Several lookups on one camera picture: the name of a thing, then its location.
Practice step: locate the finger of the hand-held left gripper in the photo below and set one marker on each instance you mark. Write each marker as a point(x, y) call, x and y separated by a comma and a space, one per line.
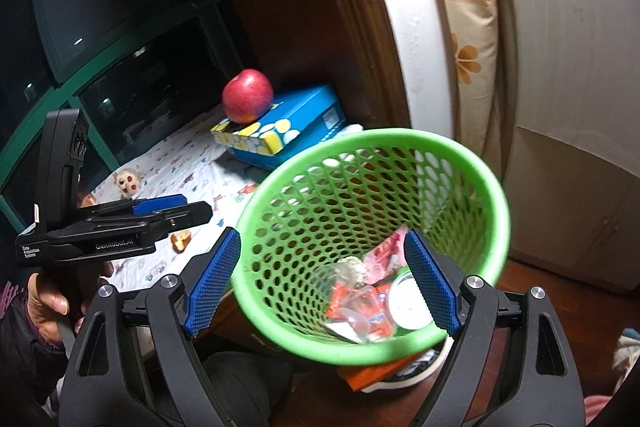
point(160, 204)
point(190, 214)

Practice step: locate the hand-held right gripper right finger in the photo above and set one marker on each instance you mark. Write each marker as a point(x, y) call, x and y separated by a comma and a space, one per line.
point(430, 287)

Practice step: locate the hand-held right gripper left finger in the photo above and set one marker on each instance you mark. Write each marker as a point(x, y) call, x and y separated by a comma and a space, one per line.
point(212, 282)

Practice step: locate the berry label yogurt cup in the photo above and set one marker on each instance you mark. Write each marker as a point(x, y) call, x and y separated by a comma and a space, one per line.
point(407, 304)

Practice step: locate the pink snack wrapper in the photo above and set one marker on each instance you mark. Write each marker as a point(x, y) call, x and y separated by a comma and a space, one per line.
point(387, 257)

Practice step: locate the white paper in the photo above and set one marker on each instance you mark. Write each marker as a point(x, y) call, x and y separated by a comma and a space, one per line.
point(352, 268)

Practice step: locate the orange snack wrapper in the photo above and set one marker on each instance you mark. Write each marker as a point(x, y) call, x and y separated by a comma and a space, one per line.
point(350, 302)

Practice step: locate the clear plastic cup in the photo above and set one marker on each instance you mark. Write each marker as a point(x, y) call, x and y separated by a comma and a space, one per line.
point(357, 326)

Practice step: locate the green plastic basket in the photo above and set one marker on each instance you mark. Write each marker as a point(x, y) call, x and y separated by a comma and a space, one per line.
point(370, 142)

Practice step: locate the person's left forearm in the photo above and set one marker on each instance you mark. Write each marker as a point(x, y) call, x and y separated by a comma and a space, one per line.
point(20, 347)

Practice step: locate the person's left hand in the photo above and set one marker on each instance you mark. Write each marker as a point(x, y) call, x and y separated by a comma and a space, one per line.
point(45, 302)

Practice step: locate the orange fruit piece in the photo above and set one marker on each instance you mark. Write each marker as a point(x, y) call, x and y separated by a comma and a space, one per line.
point(181, 240)

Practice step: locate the small doll head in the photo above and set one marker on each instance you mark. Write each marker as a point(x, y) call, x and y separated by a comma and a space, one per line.
point(127, 184)

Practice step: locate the white printed blanket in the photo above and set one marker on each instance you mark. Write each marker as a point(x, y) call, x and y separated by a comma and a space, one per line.
point(190, 162)

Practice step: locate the white bowl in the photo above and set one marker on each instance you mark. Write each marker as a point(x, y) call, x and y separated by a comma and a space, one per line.
point(400, 381)

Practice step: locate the person's dark trouser leg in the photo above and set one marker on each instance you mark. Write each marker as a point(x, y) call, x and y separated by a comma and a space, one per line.
point(240, 382)

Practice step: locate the orange box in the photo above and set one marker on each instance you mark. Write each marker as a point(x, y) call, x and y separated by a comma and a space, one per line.
point(370, 374)

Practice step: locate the red apple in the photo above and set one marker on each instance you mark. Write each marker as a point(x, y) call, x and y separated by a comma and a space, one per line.
point(247, 94)

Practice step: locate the blue spotted tissue box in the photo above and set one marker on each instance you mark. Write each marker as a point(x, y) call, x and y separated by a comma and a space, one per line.
point(305, 117)

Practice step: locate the pale patterned cloth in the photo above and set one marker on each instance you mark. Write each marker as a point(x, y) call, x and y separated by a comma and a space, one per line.
point(627, 349)

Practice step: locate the flower print pillow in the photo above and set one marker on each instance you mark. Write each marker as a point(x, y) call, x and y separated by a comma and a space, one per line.
point(470, 32)

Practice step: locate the white wardrobe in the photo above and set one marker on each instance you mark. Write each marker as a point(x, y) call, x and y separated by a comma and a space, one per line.
point(565, 57)

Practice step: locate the white curved board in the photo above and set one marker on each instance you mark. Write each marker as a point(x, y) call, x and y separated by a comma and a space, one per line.
point(415, 7)

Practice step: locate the green window frame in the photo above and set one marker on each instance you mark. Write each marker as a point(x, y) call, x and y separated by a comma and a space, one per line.
point(27, 137)

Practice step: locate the brown wooden frame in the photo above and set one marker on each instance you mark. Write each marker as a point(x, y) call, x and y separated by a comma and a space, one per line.
point(320, 7)

